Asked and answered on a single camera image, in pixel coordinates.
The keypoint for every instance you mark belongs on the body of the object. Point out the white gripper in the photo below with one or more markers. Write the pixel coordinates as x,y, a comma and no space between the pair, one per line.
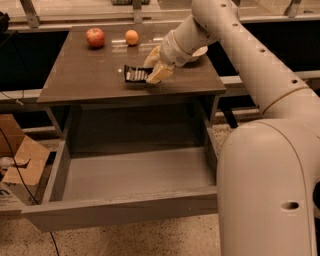
172,50

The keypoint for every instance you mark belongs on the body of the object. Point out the black rxbar chocolate wrapper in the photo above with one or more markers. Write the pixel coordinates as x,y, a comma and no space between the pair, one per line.
136,74

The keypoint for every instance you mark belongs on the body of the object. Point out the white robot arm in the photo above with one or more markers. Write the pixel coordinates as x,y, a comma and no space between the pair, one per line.
267,169

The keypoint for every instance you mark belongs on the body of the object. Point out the grey cabinet counter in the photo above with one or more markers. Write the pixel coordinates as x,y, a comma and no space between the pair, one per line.
99,87

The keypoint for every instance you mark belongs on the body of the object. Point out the grey open top drawer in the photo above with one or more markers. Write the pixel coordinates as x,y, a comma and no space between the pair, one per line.
127,165

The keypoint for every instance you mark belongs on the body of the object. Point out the orange fruit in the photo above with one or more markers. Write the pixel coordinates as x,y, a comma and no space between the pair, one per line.
131,37

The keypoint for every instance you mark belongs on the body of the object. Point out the white ceramic bowl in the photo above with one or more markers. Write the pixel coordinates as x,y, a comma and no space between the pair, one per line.
201,51

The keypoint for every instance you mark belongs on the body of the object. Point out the red apple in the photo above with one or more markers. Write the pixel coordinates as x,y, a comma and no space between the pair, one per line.
95,37

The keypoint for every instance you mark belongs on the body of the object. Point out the brown cardboard box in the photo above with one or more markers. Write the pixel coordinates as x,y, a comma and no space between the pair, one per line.
22,162

